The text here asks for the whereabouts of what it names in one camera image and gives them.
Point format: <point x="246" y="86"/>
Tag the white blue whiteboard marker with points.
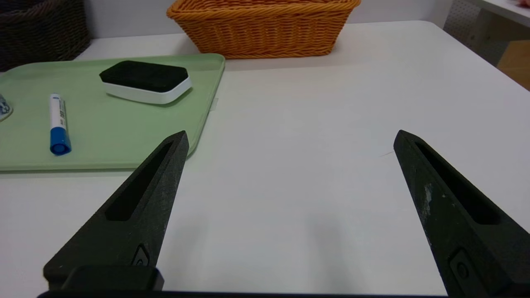
<point x="58" y="120"/>

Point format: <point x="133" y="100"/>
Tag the orange wicker basket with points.
<point x="265" y="29"/>

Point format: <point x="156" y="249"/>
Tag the grey perforated bin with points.
<point x="461" y="20"/>

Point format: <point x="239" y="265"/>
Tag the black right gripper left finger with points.
<point x="136" y="215"/>

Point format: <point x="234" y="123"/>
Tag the dark brown wicker basket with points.
<point x="41" y="33"/>

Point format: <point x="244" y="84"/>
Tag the white side table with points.
<point x="509" y="8"/>

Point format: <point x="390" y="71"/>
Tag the small gold-lid food can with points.
<point x="3" y="108"/>

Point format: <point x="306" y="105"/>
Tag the light green plastic tray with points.
<point x="124" y="124"/>

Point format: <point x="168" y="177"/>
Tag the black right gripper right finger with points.
<point x="439" y="215"/>

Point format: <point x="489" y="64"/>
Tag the black white whiteboard eraser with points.
<point x="143" y="76"/>

